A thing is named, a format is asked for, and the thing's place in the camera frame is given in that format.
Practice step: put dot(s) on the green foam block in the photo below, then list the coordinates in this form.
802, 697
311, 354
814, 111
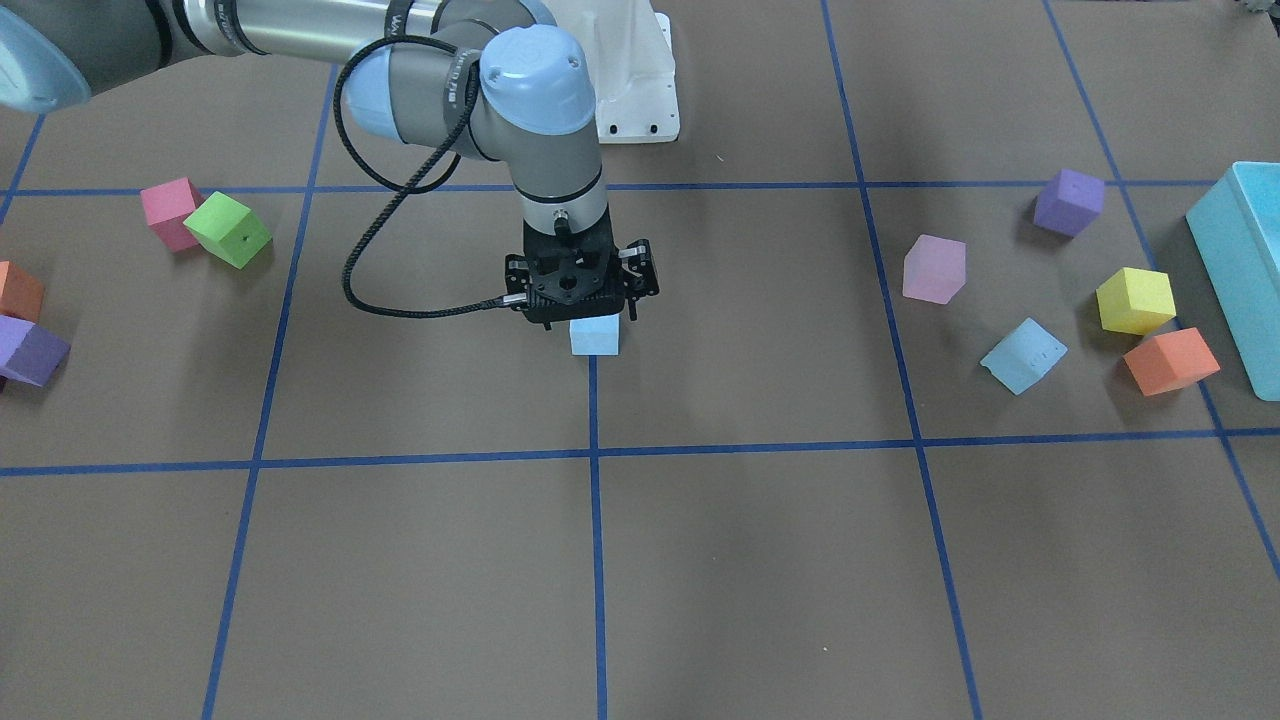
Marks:
228, 229

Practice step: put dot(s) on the light blue foam block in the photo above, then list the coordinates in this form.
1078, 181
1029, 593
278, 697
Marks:
596, 336
1024, 356

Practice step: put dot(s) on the orange foam block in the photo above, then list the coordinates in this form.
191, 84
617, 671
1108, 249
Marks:
1170, 361
22, 295

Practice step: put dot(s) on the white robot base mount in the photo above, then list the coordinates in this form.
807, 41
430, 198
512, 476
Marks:
636, 88

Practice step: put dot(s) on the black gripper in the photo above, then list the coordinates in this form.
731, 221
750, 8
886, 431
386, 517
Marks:
641, 273

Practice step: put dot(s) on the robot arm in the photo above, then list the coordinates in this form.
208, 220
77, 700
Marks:
418, 81

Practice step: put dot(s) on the teal plastic bin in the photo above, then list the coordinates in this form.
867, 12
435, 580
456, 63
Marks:
1235, 225

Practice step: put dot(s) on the purple foam block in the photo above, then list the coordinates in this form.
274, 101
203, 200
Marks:
29, 353
1069, 202

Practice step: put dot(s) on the light pink foam block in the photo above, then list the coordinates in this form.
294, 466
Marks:
934, 269

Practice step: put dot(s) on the yellow foam block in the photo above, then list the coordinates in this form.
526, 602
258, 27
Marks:
1135, 301

